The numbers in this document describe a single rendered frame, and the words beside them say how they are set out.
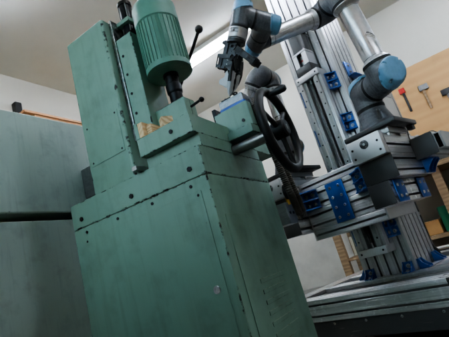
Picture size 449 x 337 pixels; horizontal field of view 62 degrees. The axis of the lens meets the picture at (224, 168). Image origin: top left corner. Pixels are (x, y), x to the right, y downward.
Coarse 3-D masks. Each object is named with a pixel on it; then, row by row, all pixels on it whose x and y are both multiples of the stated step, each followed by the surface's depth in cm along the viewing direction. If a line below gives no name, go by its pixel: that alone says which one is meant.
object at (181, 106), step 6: (174, 102) 137; (180, 102) 136; (186, 102) 136; (192, 102) 140; (162, 108) 140; (168, 108) 138; (174, 108) 137; (180, 108) 135; (186, 108) 134; (192, 108) 138; (156, 114) 141; (162, 114) 139; (168, 114) 138; (174, 114) 136; (180, 114) 135
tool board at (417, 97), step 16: (448, 48) 381; (416, 64) 396; (432, 64) 387; (448, 64) 380; (416, 80) 394; (432, 80) 386; (448, 80) 378; (400, 96) 401; (416, 96) 393; (432, 96) 385; (448, 96) 376; (400, 112) 400; (416, 112) 392; (432, 112) 384; (448, 112) 376; (416, 128) 391; (432, 128) 383; (448, 128) 375
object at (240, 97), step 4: (240, 92) 129; (232, 96) 131; (236, 96) 130; (240, 96) 129; (244, 96) 130; (248, 96) 133; (224, 100) 132; (228, 100) 131; (232, 100) 130; (236, 100) 130; (240, 100) 129; (244, 100) 128; (220, 104) 133; (224, 104) 132; (228, 104) 131; (232, 104) 130; (236, 104) 129; (220, 108) 133; (224, 108) 131; (228, 108) 131; (220, 112) 132
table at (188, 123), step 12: (180, 120) 110; (192, 120) 110; (204, 120) 116; (156, 132) 115; (168, 132) 112; (180, 132) 110; (192, 132) 109; (204, 132) 113; (216, 132) 120; (228, 132) 128; (240, 132) 124; (252, 132) 123; (144, 144) 117; (156, 144) 114; (168, 144) 113; (264, 144) 154; (144, 156) 117; (264, 156) 156
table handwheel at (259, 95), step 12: (276, 96) 124; (264, 108) 108; (276, 108) 128; (264, 120) 106; (288, 120) 129; (264, 132) 106; (276, 132) 116; (288, 132) 116; (240, 144) 123; (252, 144) 122; (276, 144) 106; (288, 144) 118; (300, 144) 127; (276, 156) 108; (300, 156) 123; (288, 168) 111; (300, 168) 117
